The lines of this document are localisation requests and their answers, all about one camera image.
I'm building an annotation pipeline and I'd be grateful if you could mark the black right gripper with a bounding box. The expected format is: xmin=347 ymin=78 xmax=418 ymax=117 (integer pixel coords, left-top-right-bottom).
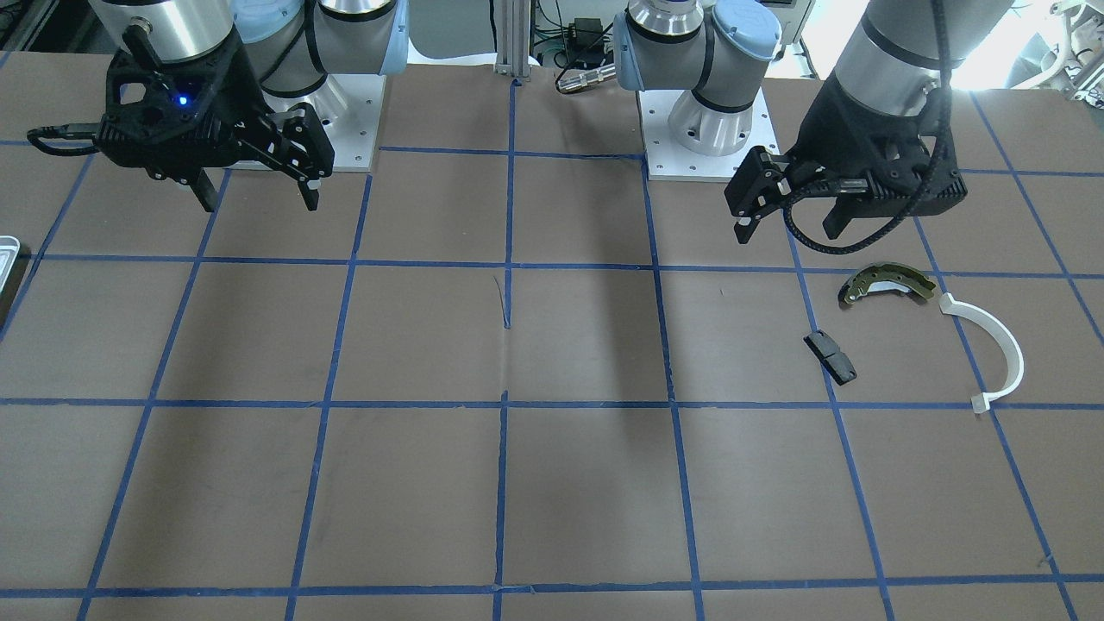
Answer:
xmin=93 ymin=24 xmax=335 ymax=213

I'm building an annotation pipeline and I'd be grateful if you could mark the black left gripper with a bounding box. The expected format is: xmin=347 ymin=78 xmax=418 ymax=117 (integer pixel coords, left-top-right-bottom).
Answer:
xmin=724 ymin=78 xmax=943 ymax=245

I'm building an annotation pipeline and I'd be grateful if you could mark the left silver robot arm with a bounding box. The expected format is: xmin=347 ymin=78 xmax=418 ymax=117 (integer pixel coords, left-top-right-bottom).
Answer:
xmin=612 ymin=1 xmax=1011 ymax=255

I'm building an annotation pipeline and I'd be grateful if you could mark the metal tray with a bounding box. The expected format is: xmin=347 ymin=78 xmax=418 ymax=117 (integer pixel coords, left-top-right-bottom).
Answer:
xmin=0 ymin=235 xmax=22 ymax=294

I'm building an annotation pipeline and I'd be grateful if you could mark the olive curved brake shoe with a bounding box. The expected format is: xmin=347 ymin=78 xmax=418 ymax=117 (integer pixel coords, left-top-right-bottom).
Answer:
xmin=838 ymin=262 xmax=936 ymax=306

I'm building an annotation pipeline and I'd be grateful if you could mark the black brake pad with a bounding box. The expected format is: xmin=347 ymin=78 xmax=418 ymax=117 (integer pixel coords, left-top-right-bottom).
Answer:
xmin=803 ymin=329 xmax=858 ymax=386

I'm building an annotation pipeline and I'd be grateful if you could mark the silver cylindrical connector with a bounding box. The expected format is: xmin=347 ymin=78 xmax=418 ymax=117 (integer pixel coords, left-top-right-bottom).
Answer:
xmin=555 ymin=64 xmax=618 ymax=95

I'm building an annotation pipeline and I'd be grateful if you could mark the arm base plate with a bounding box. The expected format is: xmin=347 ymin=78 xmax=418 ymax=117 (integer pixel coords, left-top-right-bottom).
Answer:
xmin=637 ymin=90 xmax=781 ymax=182
xmin=265 ymin=74 xmax=388 ymax=173

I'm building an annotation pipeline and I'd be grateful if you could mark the white curved plastic bracket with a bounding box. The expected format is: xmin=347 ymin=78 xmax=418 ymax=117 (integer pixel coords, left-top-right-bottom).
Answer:
xmin=938 ymin=292 xmax=1026 ymax=414

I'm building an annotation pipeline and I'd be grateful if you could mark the aluminium frame post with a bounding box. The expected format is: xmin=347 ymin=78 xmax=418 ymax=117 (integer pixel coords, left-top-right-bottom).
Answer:
xmin=492 ymin=0 xmax=533 ymax=83

